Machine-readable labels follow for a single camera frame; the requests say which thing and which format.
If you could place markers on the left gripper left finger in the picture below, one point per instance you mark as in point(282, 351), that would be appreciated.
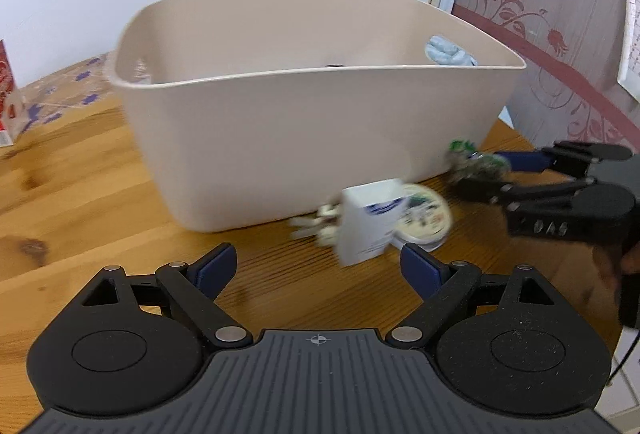
point(214, 270)

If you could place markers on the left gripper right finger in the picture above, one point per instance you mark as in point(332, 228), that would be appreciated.
point(422, 271)

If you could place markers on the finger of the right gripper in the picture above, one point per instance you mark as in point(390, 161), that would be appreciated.
point(495, 192)
point(526, 162)

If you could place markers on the clear green candy bag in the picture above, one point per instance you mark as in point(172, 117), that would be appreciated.
point(467, 162)

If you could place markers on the round white tin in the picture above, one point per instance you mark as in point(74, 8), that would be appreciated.
point(426, 220)

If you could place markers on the white blue small box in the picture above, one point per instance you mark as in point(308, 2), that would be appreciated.
point(369, 217)

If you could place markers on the green checked cloth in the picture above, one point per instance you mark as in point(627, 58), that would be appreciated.
point(443, 52)

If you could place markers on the right hand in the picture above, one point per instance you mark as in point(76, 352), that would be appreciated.
point(618, 268)

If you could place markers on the beige plastic storage bin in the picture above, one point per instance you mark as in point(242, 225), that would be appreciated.
point(240, 123)

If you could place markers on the patterned paper sheet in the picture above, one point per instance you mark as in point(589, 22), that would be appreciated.
point(49, 98)

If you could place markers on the red white milk carton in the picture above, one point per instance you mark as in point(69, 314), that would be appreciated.
point(12, 104)

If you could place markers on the white wall calendar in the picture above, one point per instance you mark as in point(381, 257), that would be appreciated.
point(629, 72)

